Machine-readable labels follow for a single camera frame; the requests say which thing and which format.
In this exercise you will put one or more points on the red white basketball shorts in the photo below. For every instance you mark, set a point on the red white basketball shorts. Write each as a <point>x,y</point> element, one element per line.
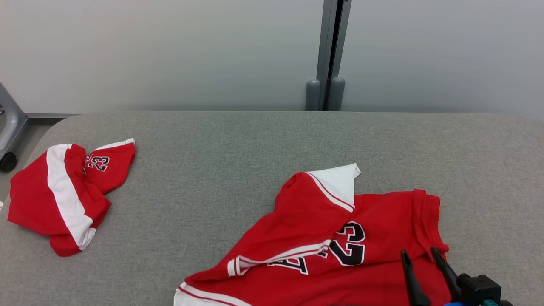
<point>29,199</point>

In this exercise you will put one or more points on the grey partition post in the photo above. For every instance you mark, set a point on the grey partition post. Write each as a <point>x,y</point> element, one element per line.
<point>325,42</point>

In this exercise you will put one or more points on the red white jersey shirt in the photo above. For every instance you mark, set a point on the red white jersey shirt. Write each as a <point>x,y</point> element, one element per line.
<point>297,221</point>

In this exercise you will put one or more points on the grey cylindrical post foot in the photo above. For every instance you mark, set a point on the grey cylindrical post foot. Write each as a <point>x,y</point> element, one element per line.
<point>313,95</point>
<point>336,94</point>

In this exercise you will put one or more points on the black caster wheel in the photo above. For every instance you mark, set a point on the black caster wheel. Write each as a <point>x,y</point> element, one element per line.
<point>7,162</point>

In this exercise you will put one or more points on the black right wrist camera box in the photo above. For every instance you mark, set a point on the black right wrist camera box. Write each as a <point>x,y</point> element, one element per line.
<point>478,289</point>

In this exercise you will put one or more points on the grey wall base rail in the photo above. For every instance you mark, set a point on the grey wall base rail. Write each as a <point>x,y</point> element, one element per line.
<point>51,115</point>

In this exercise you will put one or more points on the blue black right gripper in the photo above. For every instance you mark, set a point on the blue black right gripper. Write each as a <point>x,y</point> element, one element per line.
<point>454,304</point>

